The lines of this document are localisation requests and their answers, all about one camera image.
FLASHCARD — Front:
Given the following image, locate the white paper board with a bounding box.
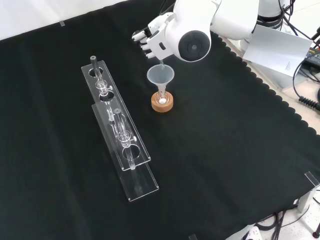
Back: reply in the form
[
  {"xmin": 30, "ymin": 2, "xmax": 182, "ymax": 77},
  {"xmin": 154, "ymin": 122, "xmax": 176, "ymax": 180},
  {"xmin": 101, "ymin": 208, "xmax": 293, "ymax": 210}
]
[{"xmin": 241, "ymin": 24, "xmax": 314, "ymax": 78}]

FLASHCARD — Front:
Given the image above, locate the coiled black cable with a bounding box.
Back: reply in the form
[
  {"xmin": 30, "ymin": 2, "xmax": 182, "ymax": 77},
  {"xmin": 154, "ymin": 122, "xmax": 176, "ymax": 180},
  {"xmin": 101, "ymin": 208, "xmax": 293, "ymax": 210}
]
[{"xmin": 298, "ymin": 95, "xmax": 320, "ymax": 110}]

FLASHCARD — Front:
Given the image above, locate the black bench cloth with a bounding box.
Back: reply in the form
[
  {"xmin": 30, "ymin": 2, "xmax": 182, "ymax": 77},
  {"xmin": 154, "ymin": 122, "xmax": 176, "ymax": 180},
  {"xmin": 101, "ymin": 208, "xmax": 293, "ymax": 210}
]
[{"xmin": 0, "ymin": 0, "xmax": 320, "ymax": 240}]

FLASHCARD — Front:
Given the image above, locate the clear round-bottom flask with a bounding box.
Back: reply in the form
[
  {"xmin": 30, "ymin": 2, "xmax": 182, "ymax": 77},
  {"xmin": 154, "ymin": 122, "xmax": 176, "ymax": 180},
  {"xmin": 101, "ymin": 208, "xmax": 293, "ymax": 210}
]
[{"xmin": 154, "ymin": 86, "xmax": 171, "ymax": 106}]

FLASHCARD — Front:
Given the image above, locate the black power adapter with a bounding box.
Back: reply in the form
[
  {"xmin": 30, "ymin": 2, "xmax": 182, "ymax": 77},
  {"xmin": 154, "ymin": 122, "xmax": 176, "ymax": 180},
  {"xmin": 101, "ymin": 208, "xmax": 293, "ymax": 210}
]
[{"xmin": 303, "ymin": 47, "xmax": 320, "ymax": 66}]

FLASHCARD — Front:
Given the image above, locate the translucent plastic funnel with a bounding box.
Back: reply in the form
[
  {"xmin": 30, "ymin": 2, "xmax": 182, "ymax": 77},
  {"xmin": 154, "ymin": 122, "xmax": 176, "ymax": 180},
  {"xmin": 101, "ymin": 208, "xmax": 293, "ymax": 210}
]
[{"xmin": 146, "ymin": 64, "xmax": 175, "ymax": 101}]

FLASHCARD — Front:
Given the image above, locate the white power strip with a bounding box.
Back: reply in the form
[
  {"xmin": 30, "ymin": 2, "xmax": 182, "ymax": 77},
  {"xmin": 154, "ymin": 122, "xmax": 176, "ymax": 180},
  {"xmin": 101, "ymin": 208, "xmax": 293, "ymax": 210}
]
[{"xmin": 240, "ymin": 225, "xmax": 262, "ymax": 240}]

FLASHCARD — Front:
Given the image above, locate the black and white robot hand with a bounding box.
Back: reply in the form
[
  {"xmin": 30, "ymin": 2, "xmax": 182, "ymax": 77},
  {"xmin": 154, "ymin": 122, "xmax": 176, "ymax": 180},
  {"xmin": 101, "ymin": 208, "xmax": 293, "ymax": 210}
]
[{"xmin": 131, "ymin": 12, "xmax": 176, "ymax": 61}]

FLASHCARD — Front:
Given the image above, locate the clear acrylic funnel stand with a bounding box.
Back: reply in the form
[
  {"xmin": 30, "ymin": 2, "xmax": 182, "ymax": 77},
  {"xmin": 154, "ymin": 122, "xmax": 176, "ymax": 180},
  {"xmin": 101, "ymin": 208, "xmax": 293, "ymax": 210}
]
[{"xmin": 80, "ymin": 55, "xmax": 160, "ymax": 203}]

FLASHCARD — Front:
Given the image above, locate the cork ring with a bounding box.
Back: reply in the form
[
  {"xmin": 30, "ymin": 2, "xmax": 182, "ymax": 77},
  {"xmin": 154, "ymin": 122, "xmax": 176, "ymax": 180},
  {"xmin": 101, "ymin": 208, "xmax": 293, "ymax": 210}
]
[{"xmin": 150, "ymin": 91, "xmax": 174, "ymax": 114}]

